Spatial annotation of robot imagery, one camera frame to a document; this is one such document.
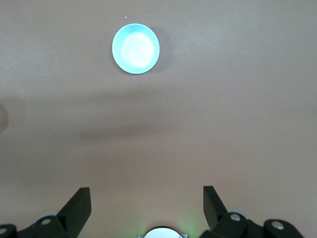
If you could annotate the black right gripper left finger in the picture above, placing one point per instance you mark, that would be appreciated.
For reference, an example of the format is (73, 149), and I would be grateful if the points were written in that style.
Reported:
(67, 218)

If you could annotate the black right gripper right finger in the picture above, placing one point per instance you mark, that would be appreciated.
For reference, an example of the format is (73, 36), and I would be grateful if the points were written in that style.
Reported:
(223, 223)

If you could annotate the blue bowl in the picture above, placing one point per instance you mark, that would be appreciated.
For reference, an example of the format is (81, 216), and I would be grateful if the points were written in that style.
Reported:
(135, 49)

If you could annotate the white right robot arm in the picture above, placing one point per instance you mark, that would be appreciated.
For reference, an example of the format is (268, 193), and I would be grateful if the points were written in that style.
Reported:
(162, 233)

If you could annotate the brown table cloth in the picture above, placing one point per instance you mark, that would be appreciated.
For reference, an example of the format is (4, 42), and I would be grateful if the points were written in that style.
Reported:
(158, 153)

